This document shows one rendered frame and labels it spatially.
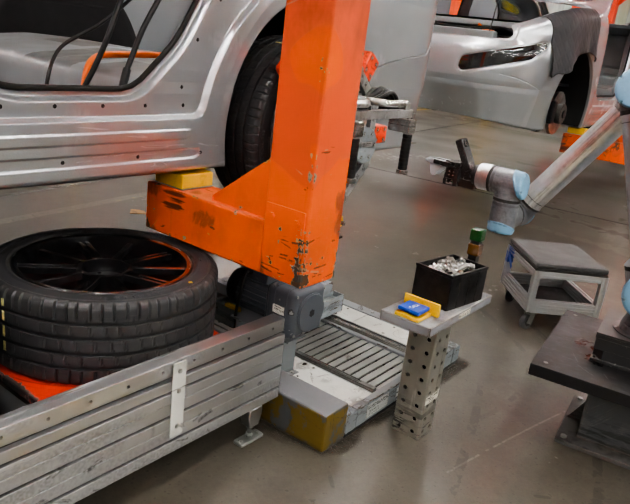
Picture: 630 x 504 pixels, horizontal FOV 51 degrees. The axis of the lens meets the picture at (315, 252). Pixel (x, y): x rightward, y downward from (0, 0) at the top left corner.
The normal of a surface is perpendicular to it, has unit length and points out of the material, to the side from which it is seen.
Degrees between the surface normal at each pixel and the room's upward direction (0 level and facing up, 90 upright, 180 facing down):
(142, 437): 90
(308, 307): 90
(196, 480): 0
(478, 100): 108
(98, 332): 90
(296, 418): 90
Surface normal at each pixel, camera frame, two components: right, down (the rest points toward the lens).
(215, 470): 0.12, -0.94
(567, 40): 0.53, 0.24
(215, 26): 0.78, 0.28
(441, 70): -0.51, 0.18
